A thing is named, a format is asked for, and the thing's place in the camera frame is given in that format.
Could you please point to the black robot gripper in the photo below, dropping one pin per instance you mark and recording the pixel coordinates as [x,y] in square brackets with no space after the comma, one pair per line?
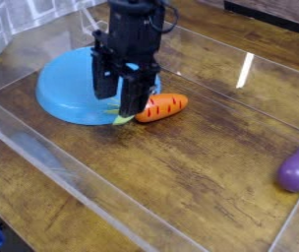
[131,42]

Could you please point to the orange toy carrot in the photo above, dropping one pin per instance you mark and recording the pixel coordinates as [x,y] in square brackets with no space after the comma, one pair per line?
[162,106]

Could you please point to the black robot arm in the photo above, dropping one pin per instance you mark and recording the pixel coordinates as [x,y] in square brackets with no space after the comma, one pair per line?
[123,54]

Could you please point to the blue upturned bowl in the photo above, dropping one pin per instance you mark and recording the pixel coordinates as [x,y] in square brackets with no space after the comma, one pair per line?
[66,90]

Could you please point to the white curtain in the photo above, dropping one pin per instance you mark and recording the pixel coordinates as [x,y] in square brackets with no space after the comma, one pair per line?
[21,15]

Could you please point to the clear acrylic enclosure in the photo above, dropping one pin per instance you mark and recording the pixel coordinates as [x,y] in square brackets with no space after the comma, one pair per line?
[182,185]

